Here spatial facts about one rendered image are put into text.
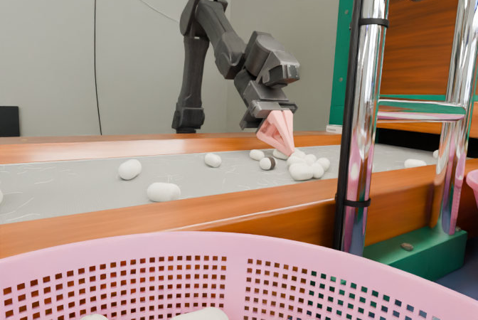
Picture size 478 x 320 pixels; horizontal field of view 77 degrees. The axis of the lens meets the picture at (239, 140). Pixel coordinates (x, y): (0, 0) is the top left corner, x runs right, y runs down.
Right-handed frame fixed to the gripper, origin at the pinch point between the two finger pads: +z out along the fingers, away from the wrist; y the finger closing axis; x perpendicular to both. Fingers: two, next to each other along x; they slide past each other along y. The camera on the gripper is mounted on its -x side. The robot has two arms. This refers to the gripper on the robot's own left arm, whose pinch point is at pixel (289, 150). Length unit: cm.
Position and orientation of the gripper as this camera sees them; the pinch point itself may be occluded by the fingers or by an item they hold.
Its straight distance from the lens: 52.5
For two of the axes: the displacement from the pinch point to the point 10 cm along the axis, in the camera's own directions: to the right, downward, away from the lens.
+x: -3.8, 6.6, 6.5
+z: 3.7, 7.5, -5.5
